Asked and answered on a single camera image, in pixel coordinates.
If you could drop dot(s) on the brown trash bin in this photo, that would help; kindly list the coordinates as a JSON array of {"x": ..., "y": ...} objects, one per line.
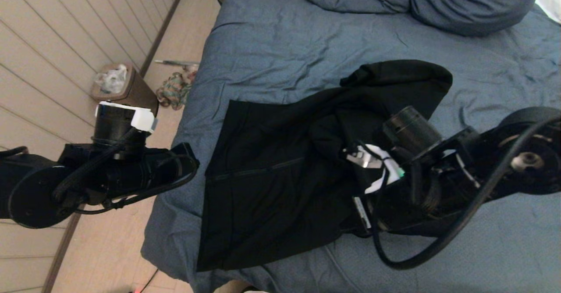
[{"x": 140, "y": 93}]

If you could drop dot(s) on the thin stick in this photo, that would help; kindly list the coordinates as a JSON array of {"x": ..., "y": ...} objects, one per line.
[{"x": 175, "y": 62}]

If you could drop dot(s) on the blue bed sheet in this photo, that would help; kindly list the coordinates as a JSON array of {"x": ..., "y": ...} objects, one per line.
[{"x": 307, "y": 43}]

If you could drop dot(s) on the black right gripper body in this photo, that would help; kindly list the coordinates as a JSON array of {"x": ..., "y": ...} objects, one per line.
[{"x": 374, "y": 218}]

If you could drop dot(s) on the black garment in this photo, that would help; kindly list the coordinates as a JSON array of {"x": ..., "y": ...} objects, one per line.
[{"x": 271, "y": 187}]

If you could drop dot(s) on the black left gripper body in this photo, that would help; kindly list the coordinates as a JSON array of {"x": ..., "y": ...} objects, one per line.
[{"x": 175, "y": 168}]

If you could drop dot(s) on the clear plastic bin bag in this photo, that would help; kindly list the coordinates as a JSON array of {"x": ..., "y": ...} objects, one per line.
[{"x": 111, "y": 80}]

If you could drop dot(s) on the blue pillow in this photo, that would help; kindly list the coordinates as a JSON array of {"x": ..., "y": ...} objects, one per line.
[{"x": 473, "y": 3}]

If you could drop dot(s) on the colourful rag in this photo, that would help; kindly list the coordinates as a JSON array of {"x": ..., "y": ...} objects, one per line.
[{"x": 173, "y": 91}]

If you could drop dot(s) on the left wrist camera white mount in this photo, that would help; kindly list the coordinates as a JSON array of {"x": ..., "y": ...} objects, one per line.
[{"x": 114, "y": 126}]

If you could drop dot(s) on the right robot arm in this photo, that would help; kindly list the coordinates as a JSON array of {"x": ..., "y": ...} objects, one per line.
[{"x": 526, "y": 161}]

